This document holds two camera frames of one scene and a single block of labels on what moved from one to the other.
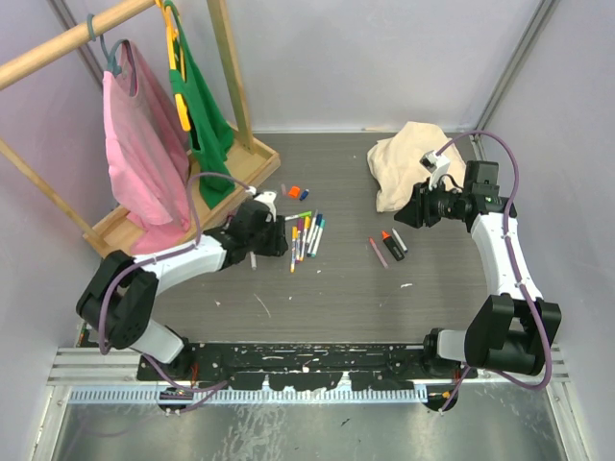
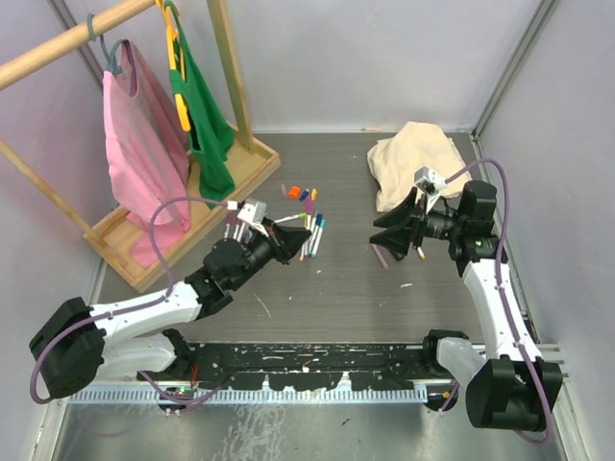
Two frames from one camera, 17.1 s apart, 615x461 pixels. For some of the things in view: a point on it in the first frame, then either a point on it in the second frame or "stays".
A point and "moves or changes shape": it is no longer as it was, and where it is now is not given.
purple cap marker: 300,230 moves or changes shape
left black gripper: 278,244 → 283,241
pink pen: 380,256 stays
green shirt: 209,123 stays
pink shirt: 148,152 stays
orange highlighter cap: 294,191 stays
